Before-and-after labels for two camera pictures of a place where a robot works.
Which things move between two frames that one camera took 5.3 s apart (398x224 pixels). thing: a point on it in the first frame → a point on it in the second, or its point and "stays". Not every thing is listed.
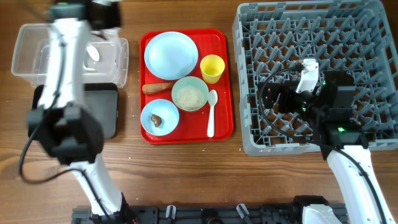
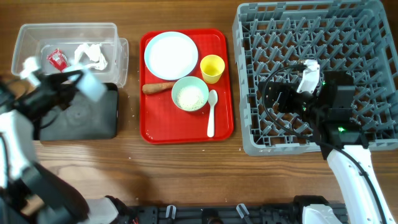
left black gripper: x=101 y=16 → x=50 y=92
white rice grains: x=189 y=96 stays
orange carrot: x=155 y=88 stays
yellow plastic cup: x=212 y=66 stays
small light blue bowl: x=166 y=110 → x=91 y=86
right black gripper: x=288 y=91 stays
